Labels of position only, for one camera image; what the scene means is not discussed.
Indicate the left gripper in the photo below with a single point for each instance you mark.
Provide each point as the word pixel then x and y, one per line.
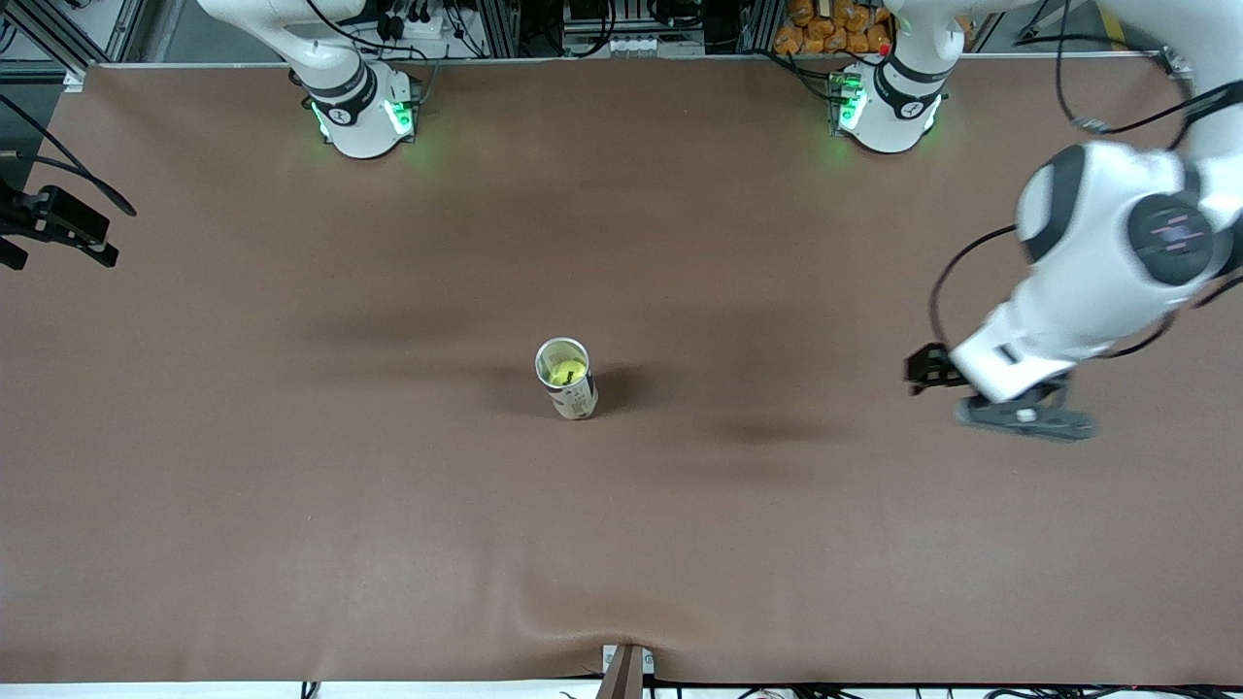
pixel 930 368

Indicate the white blue tennis ball can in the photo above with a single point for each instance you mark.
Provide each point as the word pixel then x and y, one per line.
pixel 573 398

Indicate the yellow Wilson print tennis ball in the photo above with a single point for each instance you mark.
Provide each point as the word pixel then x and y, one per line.
pixel 568 371

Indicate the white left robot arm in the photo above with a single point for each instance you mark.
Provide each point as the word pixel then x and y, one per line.
pixel 1097 243

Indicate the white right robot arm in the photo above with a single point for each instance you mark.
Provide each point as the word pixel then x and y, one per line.
pixel 359 126

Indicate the smooth table cover mat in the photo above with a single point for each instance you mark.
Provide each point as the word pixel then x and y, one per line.
pixel 621 534

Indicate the orange mesh bag pile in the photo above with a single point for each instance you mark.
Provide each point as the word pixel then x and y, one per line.
pixel 825 29

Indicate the white power strip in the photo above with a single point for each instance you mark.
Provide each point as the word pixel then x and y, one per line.
pixel 427 29

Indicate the white terminal block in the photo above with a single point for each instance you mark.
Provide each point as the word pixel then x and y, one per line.
pixel 641 44

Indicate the black electronics box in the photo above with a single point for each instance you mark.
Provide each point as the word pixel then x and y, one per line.
pixel 621 15

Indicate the aluminium frame upright profile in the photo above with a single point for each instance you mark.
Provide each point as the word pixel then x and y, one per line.
pixel 500 24
pixel 762 24

